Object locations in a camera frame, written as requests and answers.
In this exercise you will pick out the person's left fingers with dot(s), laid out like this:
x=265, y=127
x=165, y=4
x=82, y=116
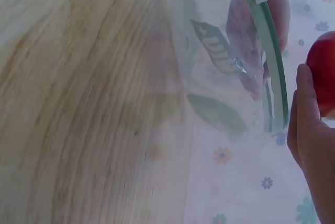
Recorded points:
x=280, y=17

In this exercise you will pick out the red apple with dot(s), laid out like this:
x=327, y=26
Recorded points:
x=323, y=74

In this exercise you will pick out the person's right hand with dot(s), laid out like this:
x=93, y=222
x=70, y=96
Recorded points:
x=311, y=150

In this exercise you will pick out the person's right fingers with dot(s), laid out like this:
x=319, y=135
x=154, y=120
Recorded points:
x=306, y=95

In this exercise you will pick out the clear zip bag green print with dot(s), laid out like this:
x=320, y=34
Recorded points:
x=222, y=82

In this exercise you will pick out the person's left hand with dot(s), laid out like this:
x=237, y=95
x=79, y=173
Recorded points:
x=278, y=12

